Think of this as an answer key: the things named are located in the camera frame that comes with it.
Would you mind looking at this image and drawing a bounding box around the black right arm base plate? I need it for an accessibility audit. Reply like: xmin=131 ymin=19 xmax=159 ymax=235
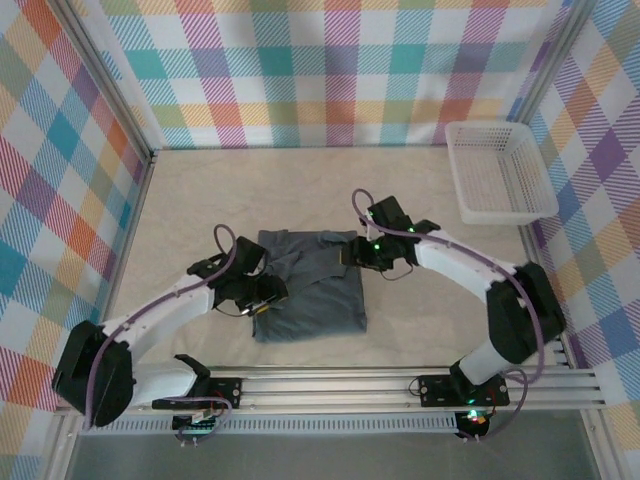
xmin=416 ymin=372 xmax=511 ymax=408

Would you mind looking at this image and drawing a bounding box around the white plastic lattice basket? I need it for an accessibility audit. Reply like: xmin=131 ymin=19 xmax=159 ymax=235
xmin=443 ymin=121 xmax=560 ymax=226

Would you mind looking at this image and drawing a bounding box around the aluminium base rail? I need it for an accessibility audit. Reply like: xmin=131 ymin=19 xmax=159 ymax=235
xmin=53 ymin=366 xmax=607 ymax=415

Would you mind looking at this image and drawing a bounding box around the aluminium frame post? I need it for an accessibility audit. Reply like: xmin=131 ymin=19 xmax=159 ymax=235
xmin=55 ymin=0 xmax=157 ymax=169
xmin=508 ymin=0 xmax=600 ymax=126

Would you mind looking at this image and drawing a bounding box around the right controller board with light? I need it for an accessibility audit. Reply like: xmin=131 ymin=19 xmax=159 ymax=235
xmin=453 ymin=405 xmax=496 ymax=441

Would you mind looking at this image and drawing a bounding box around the grey t-shirt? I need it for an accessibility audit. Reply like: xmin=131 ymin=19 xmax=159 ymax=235
xmin=251 ymin=228 xmax=370 ymax=345

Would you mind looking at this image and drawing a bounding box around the left controller board with wires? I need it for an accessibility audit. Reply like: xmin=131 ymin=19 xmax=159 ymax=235
xmin=171 ymin=407 xmax=224 ymax=446

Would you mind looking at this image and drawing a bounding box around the white slotted cable duct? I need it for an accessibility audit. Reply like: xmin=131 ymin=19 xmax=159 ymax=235
xmin=77 ymin=412 xmax=461 ymax=436

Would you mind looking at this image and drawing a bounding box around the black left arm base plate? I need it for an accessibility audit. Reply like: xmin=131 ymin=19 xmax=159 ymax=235
xmin=151 ymin=377 xmax=245 ymax=412

